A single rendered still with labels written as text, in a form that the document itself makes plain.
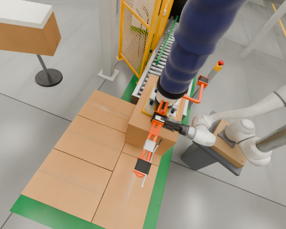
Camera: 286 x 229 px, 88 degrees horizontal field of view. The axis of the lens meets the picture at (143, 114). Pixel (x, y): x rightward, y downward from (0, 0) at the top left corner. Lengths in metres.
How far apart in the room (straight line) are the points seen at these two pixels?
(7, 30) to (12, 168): 1.52
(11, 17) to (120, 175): 1.91
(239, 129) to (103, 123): 1.29
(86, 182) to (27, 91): 1.84
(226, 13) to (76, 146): 1.46
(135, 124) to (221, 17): 0.81
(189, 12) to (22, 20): 1.74
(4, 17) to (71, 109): 1.20
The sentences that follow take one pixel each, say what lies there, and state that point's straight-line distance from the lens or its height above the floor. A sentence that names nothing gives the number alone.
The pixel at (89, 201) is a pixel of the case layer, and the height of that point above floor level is 0.54.
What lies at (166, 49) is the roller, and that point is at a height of 0.55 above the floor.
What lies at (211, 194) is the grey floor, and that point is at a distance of 2.38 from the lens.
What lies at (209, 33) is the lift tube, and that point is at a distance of 0.78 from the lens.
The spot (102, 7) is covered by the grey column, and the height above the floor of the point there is 1.11.
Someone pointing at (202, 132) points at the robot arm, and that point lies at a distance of 1.08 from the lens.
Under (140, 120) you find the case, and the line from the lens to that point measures 1.17.
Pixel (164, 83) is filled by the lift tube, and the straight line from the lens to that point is 1.02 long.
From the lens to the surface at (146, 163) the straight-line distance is 0.90.
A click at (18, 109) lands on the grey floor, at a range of 2.70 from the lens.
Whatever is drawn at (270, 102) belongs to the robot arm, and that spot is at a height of 1.49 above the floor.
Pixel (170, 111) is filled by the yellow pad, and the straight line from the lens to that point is 1.24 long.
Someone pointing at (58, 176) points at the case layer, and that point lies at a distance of 1.55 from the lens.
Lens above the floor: 2.00
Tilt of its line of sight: 57 degrees down
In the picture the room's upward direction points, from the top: 19 degrees clockwise
